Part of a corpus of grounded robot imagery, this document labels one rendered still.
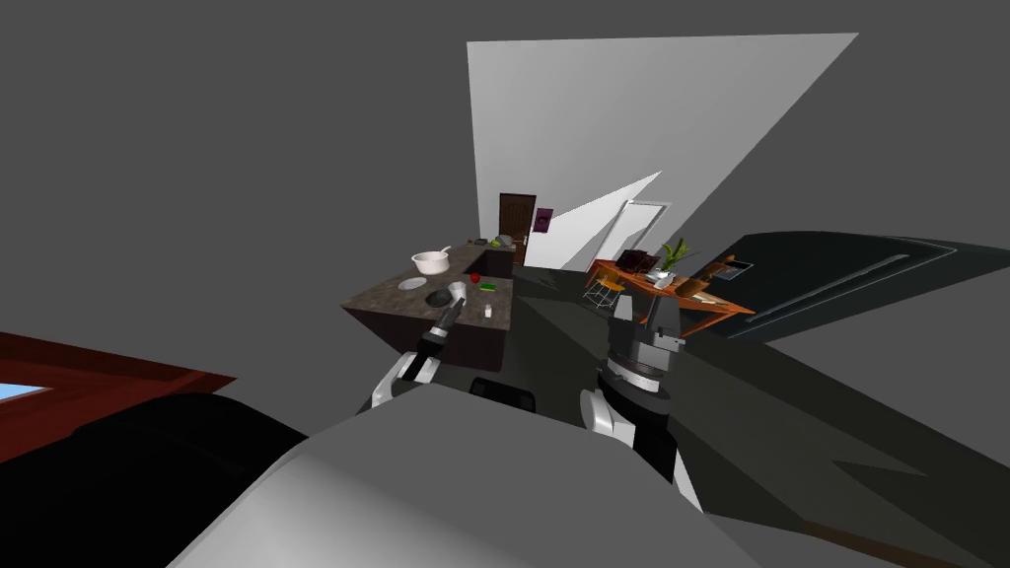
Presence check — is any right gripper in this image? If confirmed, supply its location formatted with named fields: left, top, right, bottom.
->
left=606, top=295, right=687, bottom=358

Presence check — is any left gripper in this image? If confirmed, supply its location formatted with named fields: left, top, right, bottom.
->
left=436, top=298, right=468, bottom=335

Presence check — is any orange wooden table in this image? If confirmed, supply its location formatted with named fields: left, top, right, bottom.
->
left=584, top=236, right=758, bottom=340

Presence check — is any white door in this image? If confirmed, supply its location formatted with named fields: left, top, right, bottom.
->
left=604, top=200, right=673, bottom=271

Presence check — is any brown wooden door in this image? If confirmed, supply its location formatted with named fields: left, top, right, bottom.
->
left=497, top=192, right=539, bottom=266

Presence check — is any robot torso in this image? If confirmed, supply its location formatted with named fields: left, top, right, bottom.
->
left=164, top=377, right=768, bottom=568

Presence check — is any red-brown wooden furniture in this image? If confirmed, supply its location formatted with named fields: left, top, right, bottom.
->
left=0, top=330, right=239, bottom=465

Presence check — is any white wire stool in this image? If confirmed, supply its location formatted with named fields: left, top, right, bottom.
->
left=582, top=275, right=626, bottom=312

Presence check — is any white pot with handle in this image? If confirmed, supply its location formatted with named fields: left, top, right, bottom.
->
left=410, top=245, right=454, bottom=277

